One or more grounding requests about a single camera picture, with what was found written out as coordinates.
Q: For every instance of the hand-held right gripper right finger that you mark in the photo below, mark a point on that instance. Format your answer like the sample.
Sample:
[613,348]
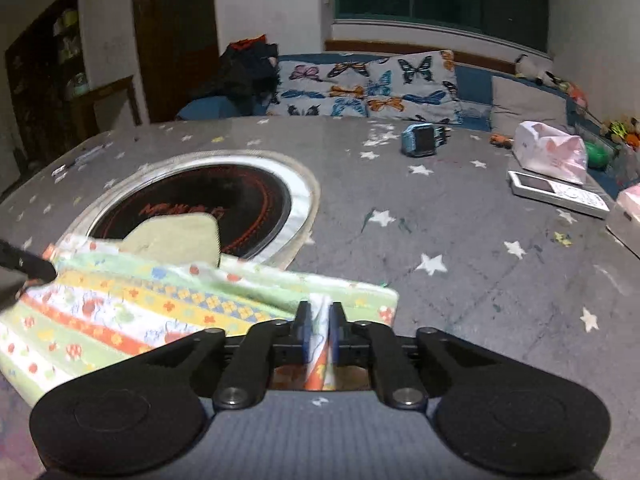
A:
[336,332]

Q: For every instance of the yellow and brown plush toys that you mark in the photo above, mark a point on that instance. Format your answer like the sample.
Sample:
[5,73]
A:
[625,130]

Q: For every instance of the butterfly print pillow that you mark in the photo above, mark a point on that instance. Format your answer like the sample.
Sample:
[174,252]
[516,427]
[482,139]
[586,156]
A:
[415,85]
[320,87]

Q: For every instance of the black pen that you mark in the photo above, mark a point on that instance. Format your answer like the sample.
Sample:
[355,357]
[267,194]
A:
[85,157]

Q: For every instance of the dark wooden shelf cabinet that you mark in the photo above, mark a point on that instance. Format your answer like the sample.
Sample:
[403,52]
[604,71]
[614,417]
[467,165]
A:
[45,85]

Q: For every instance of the round built-in induction cooker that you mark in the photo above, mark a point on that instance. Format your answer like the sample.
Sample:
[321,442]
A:
[200,200]

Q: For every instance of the grey pillow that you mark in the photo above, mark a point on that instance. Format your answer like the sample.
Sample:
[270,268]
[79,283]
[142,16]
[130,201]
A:
[530,105]

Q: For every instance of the green ball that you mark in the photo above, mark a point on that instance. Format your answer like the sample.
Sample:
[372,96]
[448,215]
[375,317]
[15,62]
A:
[597,155]

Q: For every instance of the blue sofa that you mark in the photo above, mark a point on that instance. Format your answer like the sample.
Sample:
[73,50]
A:
[472,85]

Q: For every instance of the pink tissue pack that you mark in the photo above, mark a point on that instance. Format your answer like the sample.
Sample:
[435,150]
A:
[550,152]
[626,215]

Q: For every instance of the grey star-print tablecloth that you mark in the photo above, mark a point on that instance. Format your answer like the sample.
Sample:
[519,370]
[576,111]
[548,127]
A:
[450,240]

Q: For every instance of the orange plush toy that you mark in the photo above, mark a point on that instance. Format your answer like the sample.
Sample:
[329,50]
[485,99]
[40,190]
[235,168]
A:
[576,94]

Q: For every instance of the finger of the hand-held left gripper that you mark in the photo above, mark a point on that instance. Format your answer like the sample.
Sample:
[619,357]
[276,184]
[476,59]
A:
[27,260]

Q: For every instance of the white phone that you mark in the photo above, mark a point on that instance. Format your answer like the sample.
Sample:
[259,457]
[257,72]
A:
[557,194]

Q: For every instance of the pile of dark clothes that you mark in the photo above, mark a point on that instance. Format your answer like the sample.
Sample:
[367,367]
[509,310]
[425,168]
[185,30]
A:
[240,72]

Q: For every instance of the blue smartwatch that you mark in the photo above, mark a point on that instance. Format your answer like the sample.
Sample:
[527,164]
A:
[425,140]

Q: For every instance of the small orange toy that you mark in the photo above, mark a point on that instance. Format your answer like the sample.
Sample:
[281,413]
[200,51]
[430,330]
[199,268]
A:
[500,140]

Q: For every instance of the clear plastic box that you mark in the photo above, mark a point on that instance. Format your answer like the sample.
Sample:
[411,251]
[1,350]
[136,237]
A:
[627,165]

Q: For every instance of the brown wooden door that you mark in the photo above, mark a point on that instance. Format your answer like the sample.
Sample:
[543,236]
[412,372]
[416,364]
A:
[175,35]

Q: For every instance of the wooden side table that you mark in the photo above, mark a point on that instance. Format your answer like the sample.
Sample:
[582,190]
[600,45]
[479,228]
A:
[107,102]

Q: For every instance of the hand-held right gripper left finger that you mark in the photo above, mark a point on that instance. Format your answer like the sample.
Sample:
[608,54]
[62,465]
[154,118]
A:
[304,332]

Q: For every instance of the panda plush toy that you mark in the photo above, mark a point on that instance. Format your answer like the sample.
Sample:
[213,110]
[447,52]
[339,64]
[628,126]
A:
[532,67]

